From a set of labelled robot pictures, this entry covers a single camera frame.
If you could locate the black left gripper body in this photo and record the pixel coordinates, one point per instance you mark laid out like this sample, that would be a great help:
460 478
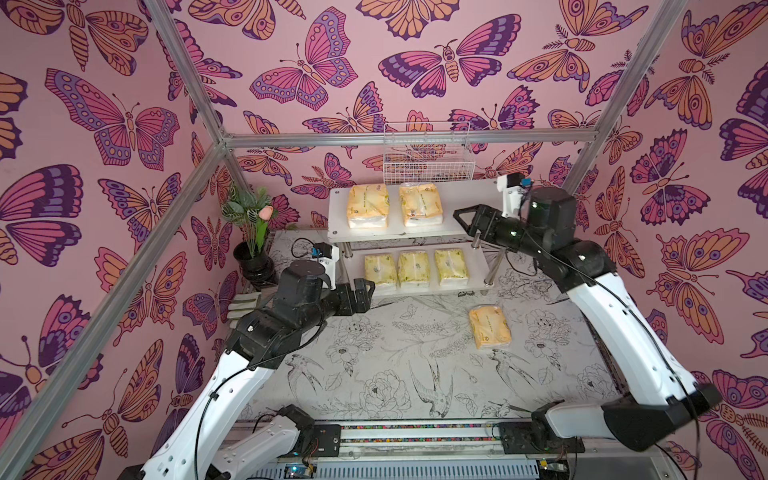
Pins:
329 304

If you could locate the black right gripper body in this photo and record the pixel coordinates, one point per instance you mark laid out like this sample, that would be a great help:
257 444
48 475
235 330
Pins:
488 222

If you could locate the yellow green tissue pack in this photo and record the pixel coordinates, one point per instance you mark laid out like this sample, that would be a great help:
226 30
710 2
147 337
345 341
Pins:
382 270
414 269
452 268

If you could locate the orange tissue pack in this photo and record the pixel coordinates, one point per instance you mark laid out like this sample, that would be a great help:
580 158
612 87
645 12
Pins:
489 327
368 207
421 205

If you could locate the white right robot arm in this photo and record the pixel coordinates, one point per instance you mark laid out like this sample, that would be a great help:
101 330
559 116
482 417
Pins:
662 395

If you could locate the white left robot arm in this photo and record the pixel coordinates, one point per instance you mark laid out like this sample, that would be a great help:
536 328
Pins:
195 450

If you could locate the white two-tier shelf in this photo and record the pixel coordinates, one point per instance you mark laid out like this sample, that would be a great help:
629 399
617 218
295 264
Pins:
483 261

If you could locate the pink dust brush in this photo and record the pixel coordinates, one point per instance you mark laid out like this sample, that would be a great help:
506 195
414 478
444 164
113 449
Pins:
244 304

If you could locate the black vase with artificial plant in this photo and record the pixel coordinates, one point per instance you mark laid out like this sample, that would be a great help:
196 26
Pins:
251 212

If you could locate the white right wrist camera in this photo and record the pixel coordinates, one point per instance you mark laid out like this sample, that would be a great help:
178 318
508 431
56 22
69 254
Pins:
513 188

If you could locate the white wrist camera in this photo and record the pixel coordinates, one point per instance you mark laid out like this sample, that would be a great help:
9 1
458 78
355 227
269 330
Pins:
328 256
513 188

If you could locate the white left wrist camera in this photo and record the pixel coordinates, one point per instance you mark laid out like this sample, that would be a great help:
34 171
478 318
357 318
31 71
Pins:
328 256

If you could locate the white wire basket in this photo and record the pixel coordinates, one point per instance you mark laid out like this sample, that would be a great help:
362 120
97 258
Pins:
426 152

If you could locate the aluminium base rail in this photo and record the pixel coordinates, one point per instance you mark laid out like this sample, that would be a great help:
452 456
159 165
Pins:
458 449

